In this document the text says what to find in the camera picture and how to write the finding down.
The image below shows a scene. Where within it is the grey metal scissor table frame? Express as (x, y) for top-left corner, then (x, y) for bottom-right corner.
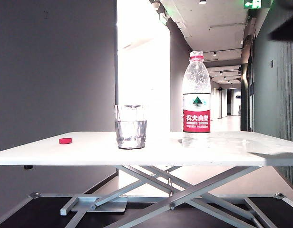
(27, 165), (293, 228)

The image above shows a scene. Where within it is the clear faceted glass mug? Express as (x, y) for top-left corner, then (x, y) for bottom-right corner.
(114, 104), (148, 150)

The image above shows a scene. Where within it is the large green exit sign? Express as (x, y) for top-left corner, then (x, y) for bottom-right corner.
(243, 0), (273, 9)

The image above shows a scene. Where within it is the grey ceiling conduit pipe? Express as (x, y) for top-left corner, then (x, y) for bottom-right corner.
(209, 22), (247, 31)

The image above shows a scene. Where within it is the Nongfu Spring water bottle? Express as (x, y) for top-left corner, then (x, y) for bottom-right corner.
(181, 50), (212, 149)

